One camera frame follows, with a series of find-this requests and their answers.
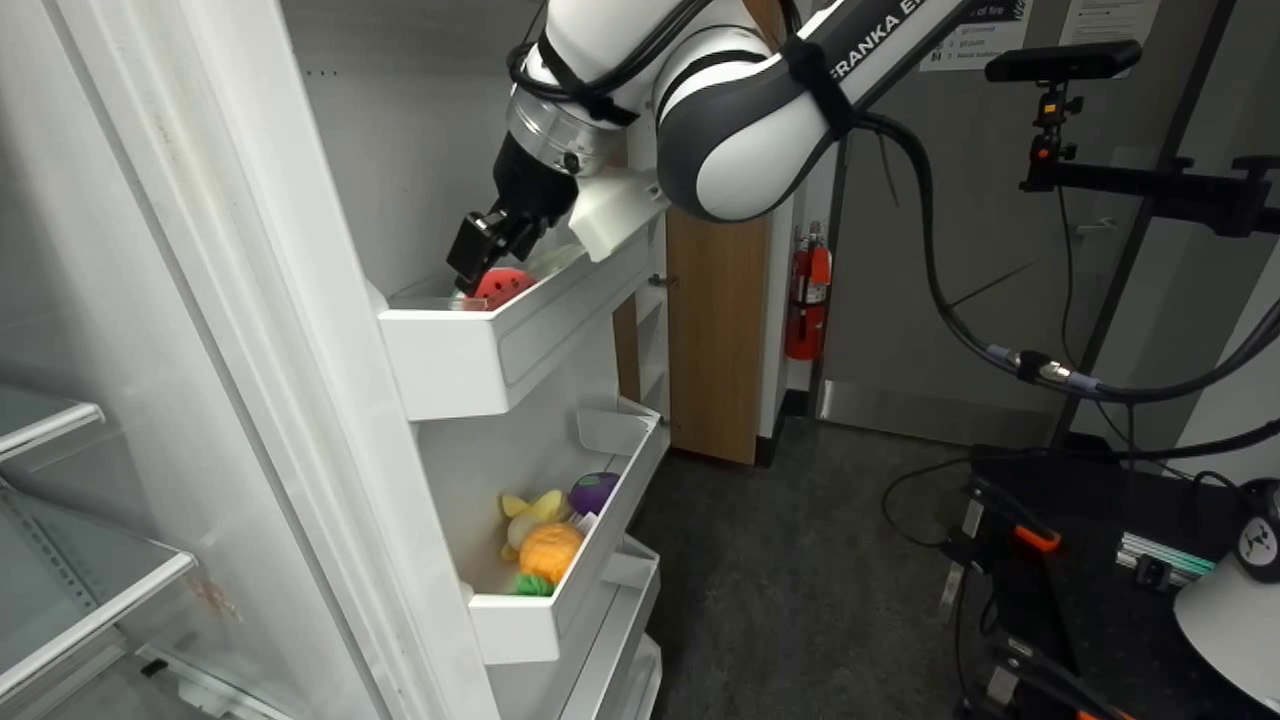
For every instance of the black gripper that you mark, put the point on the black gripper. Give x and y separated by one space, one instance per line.
534 192

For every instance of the watermelon slice plush toy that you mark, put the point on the watermelon slice plush toy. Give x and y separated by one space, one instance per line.
505 285

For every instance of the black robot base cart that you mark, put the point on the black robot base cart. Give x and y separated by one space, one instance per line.
1083 587

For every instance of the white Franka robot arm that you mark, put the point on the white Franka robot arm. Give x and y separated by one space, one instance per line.
725 120

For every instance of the purple eggplant plush toy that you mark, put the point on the purple eggplant plush toy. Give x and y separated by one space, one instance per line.
592 490

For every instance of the yellow banana plush toy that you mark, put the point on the yellow banana plush toy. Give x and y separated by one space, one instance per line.
528 513

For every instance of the pineapple plush toy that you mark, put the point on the pineapple plush toy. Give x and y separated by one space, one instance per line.
549 549

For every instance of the white door shelf bin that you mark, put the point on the white door shelf bin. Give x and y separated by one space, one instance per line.
483 353

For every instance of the white refrigerator door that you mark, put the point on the white refrigerator door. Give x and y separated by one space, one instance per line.
144 402
403 160

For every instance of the translucent white shelf divider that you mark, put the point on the translucent white shelf divider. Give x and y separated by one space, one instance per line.
618 429

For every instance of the red fire extinguisher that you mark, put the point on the red fire extinguisher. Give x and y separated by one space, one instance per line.
810 303

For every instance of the white door shelf with divider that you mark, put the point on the white door shelf with divider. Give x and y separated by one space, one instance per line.
553 620

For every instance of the narrow white door shelf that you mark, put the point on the narrow white door shelf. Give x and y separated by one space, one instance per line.
614 642

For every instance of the white round lamp shade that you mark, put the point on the white round lamp shade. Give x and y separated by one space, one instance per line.
1232 624

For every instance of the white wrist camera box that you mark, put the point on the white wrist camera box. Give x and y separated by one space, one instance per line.
614 214

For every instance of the white wall poster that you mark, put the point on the white wall poster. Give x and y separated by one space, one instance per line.
981 32

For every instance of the black bar-shaped stereo camera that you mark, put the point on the black bar-shaped stereo camera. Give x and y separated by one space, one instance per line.
1067 60

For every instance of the black camera mounting stand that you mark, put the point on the black camera mounting stand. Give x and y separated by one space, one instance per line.
1160 182

